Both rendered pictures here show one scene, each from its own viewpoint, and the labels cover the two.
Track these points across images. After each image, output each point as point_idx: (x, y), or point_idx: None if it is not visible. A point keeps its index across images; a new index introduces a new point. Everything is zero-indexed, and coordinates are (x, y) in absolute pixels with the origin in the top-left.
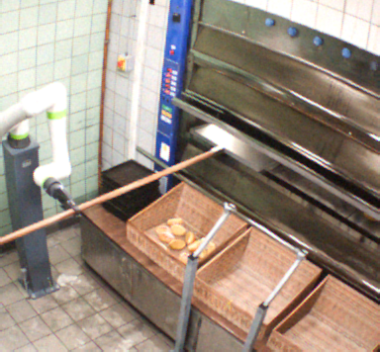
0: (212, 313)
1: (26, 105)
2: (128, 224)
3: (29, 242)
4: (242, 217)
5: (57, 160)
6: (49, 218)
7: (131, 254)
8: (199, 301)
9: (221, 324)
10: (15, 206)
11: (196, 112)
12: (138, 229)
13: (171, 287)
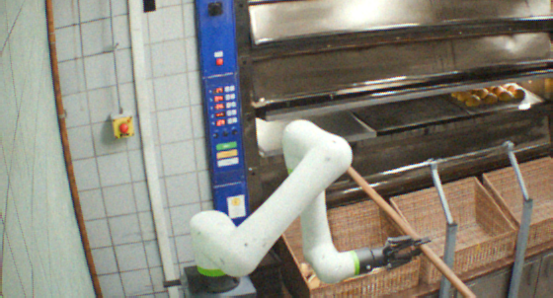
0: (464, 275)
1: (346, 154)
2: (312, 294)
3: None
4: (450, 158)
5: (327, 235)
6: (439, 261)
7: None
8: None
9: (482, 273)
10: None
11: (310, 110)
12: (333, 285)
13: (414, 296)
